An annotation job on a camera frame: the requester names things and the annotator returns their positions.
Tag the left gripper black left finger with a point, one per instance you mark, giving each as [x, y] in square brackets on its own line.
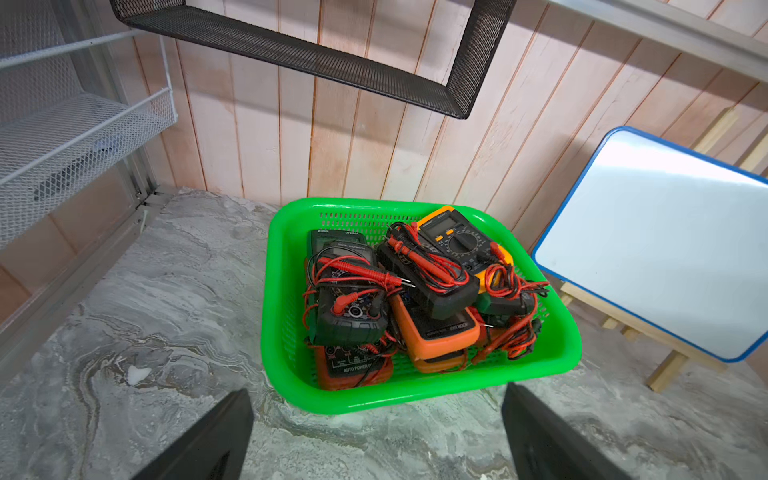
[213, 448]

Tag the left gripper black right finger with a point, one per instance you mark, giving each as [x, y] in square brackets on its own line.
[544, 446]

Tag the orange black multimeter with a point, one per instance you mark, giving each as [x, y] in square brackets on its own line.
[453, 360]

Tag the green horizontal multimeter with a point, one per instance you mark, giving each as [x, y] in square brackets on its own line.
[496, 316]

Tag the orange multimeter green face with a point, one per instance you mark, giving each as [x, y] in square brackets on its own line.
[428, 340]

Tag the red black multimeter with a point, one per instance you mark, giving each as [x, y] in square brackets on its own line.
[343, 368]

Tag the small black multimeter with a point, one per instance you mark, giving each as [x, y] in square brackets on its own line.
[438, 284]

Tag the dark green multimeter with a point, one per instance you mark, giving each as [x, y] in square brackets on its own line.
[346, 291]

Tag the yellow multimeter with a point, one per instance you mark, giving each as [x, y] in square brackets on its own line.
[456, 236]

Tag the blue framed whiteboard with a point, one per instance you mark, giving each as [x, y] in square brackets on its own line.
[673, 237]

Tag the white wire shelf rack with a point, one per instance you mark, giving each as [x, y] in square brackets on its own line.
[56, 137]

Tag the black mesh wall basket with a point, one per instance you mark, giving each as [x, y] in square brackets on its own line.
[484, 30]

